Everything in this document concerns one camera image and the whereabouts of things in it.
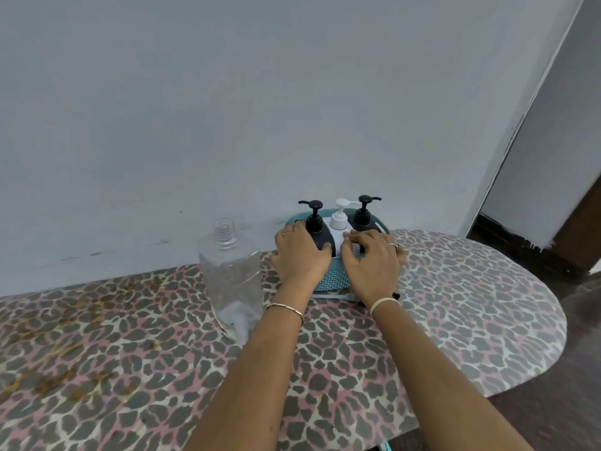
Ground person's left hand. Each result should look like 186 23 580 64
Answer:
270 223 334 297

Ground person's right hand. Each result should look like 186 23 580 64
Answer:
340 229 407 308

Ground teal mesh basket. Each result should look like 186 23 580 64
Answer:
284 209 390 293

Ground person's left forearm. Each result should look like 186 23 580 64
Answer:
181 296 313 451

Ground person's right forearm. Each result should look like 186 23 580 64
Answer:
371 300 536 451

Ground black pump bottle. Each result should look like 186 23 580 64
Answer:
350 195 382 233
298 200 337 258

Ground white pump bottle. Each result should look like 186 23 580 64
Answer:
327 198 362 256

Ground white wrist band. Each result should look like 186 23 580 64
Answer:
369 297 401 317

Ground clear empty plastic bottle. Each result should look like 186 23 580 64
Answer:
198 218 265 344

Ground dark skirting board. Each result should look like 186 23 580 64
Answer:
467 213 593 277

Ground leopard print board cover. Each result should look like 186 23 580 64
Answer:
0 229 569 451

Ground beaded silver bracelet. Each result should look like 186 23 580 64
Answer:
264 303 305 324

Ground brown wooden door frame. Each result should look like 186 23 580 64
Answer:
552 176 601 275

